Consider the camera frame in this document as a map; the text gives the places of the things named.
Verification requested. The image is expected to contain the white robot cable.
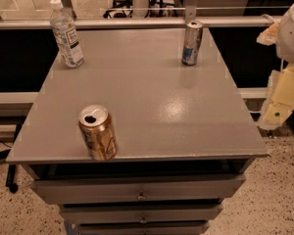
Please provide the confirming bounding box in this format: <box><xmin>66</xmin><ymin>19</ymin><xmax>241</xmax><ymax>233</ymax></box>
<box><xmin>260</xmin><ymin>13</ymin><xmax>278</xmax><ymax>25</ymax></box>

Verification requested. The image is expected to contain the grey drawer cabinet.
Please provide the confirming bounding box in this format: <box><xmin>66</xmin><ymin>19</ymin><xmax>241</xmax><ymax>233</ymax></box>
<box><xmin>5</xmin><ymin>27</ymin><xmax>270</xmax><ymax>235</ymax></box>

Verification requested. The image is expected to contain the black office chair base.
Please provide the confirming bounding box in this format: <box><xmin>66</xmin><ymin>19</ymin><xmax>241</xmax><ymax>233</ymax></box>
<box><xmin>102</xmin><ymin>0</ymin><xmax>134</xmax><ymax>20</ymax></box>

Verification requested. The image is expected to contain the silver blue redbull can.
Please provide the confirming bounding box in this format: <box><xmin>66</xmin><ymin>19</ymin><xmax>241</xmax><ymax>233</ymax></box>
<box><xmin>181</xmin><ymin>21</ymin><xmax>203</xmax><ymax>66</ymax></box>

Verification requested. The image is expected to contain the metal window rail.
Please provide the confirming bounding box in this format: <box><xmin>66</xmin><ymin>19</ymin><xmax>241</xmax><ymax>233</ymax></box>
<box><xmin>0</xmin><ymin>15</ymin><xmax>282</xmax><ymax>30</ymax></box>

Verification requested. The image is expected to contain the top grey drawer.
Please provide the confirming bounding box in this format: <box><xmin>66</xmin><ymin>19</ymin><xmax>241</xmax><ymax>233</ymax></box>
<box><xmin>31</xmin><ymin>174</ymin><xmax>246</xmax><ymax>205</ymax></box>

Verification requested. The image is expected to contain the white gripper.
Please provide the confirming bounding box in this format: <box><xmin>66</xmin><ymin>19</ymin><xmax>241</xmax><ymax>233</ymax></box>
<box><xmin>257</xmin><ymin>64</ymin><xmax>294</xmax><ymax>130</ymax></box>

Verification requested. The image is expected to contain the gold soda can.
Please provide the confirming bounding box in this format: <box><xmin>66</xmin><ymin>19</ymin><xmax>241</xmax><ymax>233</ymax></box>
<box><xmin>78</xmin><ymin>105</ymin><xmax>117</xmax><ymax>161</ymax></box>

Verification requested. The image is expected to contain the grey drawer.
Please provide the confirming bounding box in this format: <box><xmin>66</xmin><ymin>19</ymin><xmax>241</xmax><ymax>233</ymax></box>
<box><xmin>78</xmin><ymin>221</ymin><xmax>209</xmax><ymax>235</ymax></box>
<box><xmin>31</xmin><ymin>174</ymin><xmax>246</xmax><ymax>205</ymax></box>
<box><xmin>60</xmin><ymin>203</ymin><xmax>222</xmax><ymax>224</ymax></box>

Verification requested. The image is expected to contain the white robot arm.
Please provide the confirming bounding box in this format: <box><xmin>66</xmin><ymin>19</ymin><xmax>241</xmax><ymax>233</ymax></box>
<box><xmin>257</xmin><ymin>4</ymin><xmax>294</xmax><ymax>130</ymax></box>

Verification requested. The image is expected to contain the bottom grey drawer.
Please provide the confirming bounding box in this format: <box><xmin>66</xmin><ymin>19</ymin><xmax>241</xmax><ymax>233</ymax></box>
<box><xmin>78</xmin><ymin>221</ymin><xmax>209</xmax><ymax>235</ymax></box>

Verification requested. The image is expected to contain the middle grey drawer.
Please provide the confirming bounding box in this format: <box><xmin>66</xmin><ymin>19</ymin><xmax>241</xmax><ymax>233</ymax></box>
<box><xmin>60</xmin><ymin>203</ymin><xmax>222</xmax><ymax>224</ymax></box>

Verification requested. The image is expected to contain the clear plastic water bottle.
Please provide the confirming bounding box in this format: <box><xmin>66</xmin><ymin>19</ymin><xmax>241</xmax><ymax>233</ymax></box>
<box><xmin>50</xmin><ymin>0</ymin><xmax>83</xmax><ymax>68</ymax></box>

